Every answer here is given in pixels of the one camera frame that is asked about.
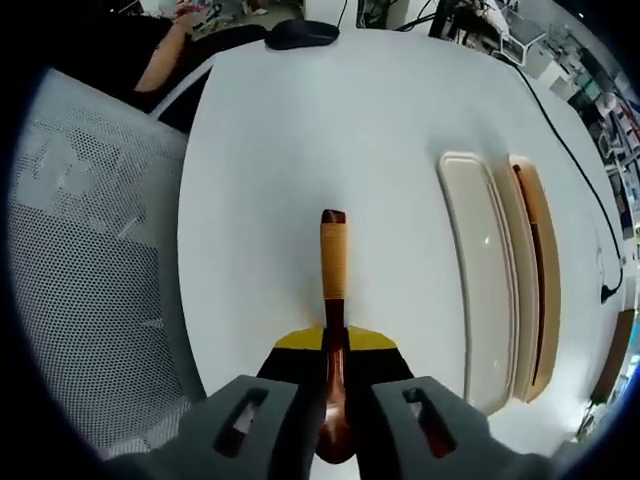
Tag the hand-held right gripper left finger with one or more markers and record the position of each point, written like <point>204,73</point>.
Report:
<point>285,400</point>

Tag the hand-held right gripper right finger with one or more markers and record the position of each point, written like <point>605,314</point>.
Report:
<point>385,400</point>

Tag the wooden spoon utensil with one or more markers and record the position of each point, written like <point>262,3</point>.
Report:
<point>334,260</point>

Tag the beige cutlery case lid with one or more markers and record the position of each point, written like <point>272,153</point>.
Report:
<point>480,280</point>

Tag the beige cutlery case base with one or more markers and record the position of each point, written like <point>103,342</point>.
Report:
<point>550,260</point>

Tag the cardboard box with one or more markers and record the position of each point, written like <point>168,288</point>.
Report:
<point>622,345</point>

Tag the white mesh office chair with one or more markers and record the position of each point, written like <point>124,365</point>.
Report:
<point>90,250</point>

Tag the black computer mouse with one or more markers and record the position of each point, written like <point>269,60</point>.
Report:
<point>300,35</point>

